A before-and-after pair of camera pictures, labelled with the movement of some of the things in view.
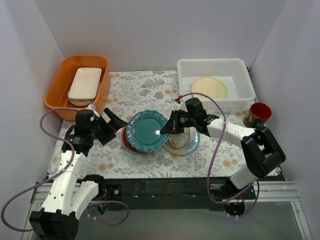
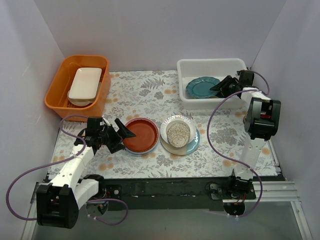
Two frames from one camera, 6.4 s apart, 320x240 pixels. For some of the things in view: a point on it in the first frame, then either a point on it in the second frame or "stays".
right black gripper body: [176, 122] -> [230, 85]
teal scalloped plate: [143, 131] -> [200, 87]
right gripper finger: [171, 127] -> [222, 85]
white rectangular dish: [83, 90] stays
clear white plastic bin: [228, 80] stays
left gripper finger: [106, 134] -> [114, 145]
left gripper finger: [115, 122] -> [123, 131]
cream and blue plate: [184, 150] stays
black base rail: [162, 193] stays
